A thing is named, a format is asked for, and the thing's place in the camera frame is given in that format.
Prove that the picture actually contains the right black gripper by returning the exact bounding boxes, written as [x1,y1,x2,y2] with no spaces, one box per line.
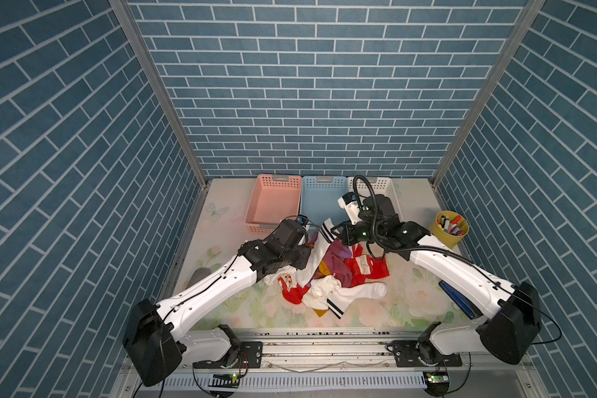
[329,220,383,247]

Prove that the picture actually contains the white sock black stripes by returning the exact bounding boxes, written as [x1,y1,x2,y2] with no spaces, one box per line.
[262,219,336,287]

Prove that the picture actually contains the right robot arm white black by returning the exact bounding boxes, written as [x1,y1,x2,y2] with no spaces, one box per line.
[330,176,542,366]

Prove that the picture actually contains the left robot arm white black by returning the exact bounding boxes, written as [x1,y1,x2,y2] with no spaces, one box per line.
[121,219,311,387]

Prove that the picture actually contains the pink plastic basket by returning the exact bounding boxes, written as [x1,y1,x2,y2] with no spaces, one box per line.
[245,174,302,234]

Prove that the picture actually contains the light blue plastic basket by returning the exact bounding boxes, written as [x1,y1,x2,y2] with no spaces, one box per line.
[298,176,350,241]

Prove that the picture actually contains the white plastic basket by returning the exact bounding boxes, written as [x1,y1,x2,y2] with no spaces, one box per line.
[340,177,403,225]

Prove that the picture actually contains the red striped sock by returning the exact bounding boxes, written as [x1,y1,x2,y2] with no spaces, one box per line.
[345,243,364,259]

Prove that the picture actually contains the purple sock in pile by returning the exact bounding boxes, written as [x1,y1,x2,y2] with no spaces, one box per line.
[314,239,353,288]

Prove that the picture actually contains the red white sock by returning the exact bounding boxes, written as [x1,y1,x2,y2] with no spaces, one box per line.
[343,255,390,288]

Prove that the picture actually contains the red sock front left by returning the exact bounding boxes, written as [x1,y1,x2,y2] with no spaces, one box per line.
[277,275,310,305]

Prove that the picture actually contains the white sock front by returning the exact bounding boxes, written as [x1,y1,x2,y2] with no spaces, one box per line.
[302,275,387,319]

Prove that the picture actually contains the yellow pen cup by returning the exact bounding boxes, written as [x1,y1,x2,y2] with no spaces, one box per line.
[430,211,470,249]

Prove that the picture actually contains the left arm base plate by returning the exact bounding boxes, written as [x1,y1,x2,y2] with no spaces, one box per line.
[193,341,263,370]

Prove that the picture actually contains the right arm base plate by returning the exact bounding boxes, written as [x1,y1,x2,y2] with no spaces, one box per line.
[386,340,463,368]

